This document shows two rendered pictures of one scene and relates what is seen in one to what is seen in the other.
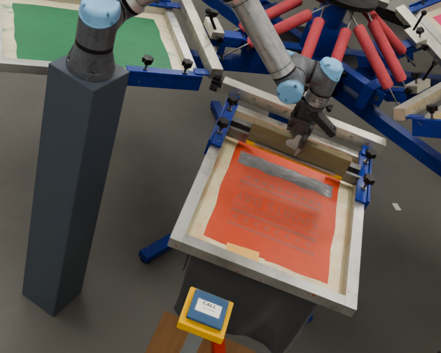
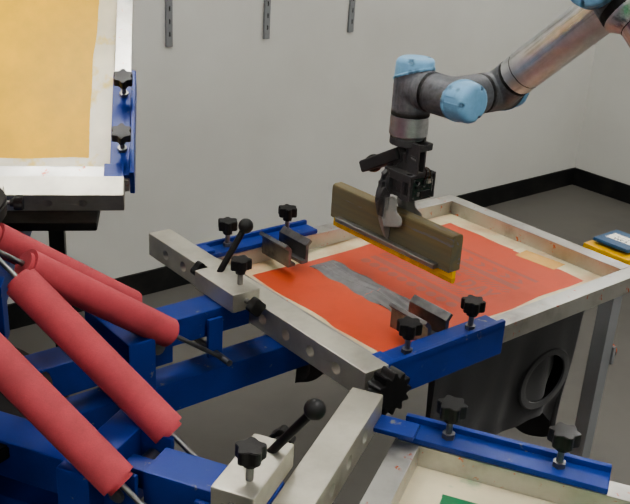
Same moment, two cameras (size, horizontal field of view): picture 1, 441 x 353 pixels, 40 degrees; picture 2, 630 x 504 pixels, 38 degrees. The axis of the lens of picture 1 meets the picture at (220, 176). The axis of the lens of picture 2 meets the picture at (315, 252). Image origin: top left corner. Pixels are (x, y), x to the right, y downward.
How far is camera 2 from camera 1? 315 cm
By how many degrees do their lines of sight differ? 102
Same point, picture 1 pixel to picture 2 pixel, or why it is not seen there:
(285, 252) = (477, 247)
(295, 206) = (407, 267)
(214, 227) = (561, 281)
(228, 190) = (503, 302)
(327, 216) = (368, 250)
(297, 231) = not seen: hidden behind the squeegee
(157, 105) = not seen: outside the picture
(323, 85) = not seen: hidden behind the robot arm
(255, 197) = (465, 287)
